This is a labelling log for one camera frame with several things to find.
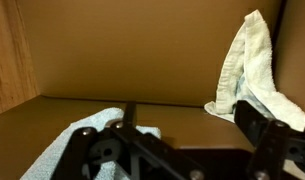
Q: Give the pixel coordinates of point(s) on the brown armchair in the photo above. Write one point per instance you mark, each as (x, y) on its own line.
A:
(64, 60)

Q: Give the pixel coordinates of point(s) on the white towel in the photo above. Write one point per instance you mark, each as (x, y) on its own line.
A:
(246, 74)

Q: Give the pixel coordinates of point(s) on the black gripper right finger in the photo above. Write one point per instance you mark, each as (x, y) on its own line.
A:
(274, 141)

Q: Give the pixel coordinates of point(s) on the blue towel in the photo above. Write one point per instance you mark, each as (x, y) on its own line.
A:
(43, 167)

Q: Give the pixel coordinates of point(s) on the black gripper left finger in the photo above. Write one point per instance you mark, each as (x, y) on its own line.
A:
(139, 156)

